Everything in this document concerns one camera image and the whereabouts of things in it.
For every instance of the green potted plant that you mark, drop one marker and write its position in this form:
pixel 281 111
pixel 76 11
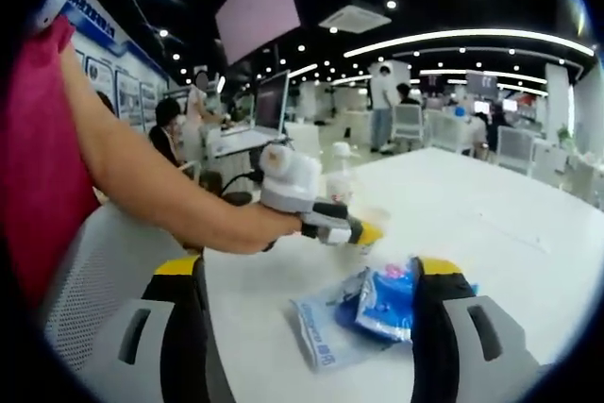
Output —
pixel 565 135

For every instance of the person's pink shirt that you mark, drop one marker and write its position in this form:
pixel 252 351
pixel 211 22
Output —
pixel 42 162

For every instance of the white worn device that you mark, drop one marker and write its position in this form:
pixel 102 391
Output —
pixel 52 2

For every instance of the desk monitor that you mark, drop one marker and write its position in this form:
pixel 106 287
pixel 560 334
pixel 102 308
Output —
pixel 271 103

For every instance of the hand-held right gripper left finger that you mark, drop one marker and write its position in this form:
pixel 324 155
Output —
pixel 184 327

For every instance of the white office chair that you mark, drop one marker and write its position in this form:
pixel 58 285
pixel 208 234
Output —
pixel 407 124
pixel 448 131
pixel 516 148

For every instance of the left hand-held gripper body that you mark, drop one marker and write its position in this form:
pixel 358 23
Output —
pixel 292 176

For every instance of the white mesh chair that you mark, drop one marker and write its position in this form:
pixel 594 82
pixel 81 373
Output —
pixel 94 290

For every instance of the blue cloth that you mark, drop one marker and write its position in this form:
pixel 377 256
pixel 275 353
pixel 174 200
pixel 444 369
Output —
pixel 321 327

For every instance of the curved ceiling light strip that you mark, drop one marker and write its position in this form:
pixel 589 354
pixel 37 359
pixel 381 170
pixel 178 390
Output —
pixel 472 36

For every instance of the hanging dark screen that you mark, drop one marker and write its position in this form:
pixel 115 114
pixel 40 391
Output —
pixel 482 83

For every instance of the beige paper cup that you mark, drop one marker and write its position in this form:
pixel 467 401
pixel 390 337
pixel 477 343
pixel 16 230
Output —
pixel 377 216

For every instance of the blue tissue packet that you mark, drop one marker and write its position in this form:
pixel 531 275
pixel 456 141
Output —
pixel 387 308

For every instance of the ceiling air conditioner unit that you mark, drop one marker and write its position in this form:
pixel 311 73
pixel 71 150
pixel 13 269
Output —
pixel 354 20

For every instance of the white table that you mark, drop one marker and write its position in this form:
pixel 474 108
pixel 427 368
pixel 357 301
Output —
pixel 472 214

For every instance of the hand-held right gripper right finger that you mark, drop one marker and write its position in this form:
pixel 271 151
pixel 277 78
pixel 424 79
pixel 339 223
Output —
pixel 439 318

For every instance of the person's left hand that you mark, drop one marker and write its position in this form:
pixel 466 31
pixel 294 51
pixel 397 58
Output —
pixel 276 230

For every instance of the wall display board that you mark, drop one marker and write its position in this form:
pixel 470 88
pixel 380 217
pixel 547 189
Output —
pixel 122 77

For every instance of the hanging pink screen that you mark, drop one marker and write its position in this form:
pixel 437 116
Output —
pixel 257 11

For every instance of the clear plastic bottle red label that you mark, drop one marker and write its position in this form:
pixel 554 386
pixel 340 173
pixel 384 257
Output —
pixel 342 186

